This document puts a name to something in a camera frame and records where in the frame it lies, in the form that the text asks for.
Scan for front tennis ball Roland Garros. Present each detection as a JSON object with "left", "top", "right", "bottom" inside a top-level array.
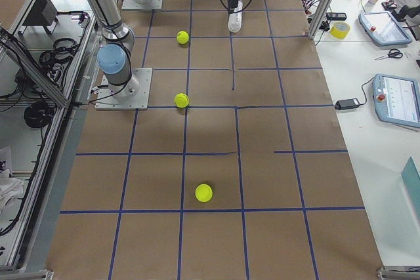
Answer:
[{"left": 195, "top": 184, "right": 213, "bottom": 203}]

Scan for white blue tennis ball can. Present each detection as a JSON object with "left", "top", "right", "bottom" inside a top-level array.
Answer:
[{"left": 228, "top": 0, "right": 243, "bottom": 33}]

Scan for teach pendant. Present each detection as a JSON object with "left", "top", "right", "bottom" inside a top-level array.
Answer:
[
  {"left": 372, "top": 73, "right": 419, "bottom": 128},
  {"left": 358, "top": 11, "right": 412, "bottom": 47}
]

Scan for lower teach pendant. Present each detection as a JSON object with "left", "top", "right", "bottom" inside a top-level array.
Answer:
[{"left": 372, "top": 73, "right": 419, "bottom": 128}]

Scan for yellow tape roll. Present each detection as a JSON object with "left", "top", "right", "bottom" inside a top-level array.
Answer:
[{"left": 330, "top": 21, "right": 350, "bottom": 39}]

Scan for black power brick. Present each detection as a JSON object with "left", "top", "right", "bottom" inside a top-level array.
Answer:
[{"left": 334, "top": 98, "right": 361, "bottom": 110}]

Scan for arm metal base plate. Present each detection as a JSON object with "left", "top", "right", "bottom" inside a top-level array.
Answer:
[
  {"left": 121, "top": 0, "right": 163, "bottom": 11},
  {"left": 95, "top": 68, "right": 153, "bottom": 110}
]

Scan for coiled black cables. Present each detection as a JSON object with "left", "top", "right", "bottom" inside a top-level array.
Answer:
[{"left": 24, "top": 100, "right": 51, "bottom": 129}]

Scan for black handled scissors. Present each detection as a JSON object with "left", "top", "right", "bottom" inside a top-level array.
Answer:
[{"left": 375, "top": 49, "right": 403, "bottom": 60}]

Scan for black phone device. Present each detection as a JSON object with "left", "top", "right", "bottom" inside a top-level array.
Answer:
[{"left": 325, "top": 12, "right": 347, "bottom": 21}]

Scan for aluminium frame rail left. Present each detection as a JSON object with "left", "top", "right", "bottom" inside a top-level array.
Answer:
[{"left": 1, "top": 27, "right": 69, "bottom": 108}]

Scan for aluminium frame post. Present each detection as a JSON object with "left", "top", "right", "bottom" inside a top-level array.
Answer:
[{"left": 307, "top": 0, "right": 349, "bottom": 40}]

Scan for tennis ball near gripper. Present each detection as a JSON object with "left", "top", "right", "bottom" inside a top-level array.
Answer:
[{"left": 174, "top": 93, "right": 190, "bottom": 109}]

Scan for upper teach pendant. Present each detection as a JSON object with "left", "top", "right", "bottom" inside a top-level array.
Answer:
[{"left": 358, "top": 11, "right": 412, "bottom": 47}]

